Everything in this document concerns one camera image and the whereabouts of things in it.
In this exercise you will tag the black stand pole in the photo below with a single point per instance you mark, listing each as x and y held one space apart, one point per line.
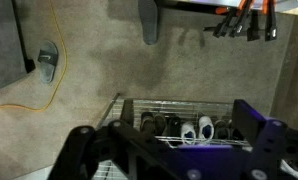
29 65

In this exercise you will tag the black orange bar clamp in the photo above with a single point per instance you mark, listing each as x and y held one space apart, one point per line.
222 28
270 30
239 28

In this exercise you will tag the black striped slide sandal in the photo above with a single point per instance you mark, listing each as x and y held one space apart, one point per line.
174 126

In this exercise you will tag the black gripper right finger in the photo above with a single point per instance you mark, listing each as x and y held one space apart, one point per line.
245 120

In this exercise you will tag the brown sandal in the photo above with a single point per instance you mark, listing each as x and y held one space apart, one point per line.
159 124
147 124

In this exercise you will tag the small white sneaker blue insole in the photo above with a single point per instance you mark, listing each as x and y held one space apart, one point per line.
205 122
188 128

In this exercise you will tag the dark grey flat panel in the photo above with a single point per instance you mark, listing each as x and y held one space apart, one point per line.
4 43

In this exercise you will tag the grey slide sandal white logo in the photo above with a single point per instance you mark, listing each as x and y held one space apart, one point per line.
48 73

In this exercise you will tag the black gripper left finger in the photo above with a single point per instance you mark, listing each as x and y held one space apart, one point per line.
127 111

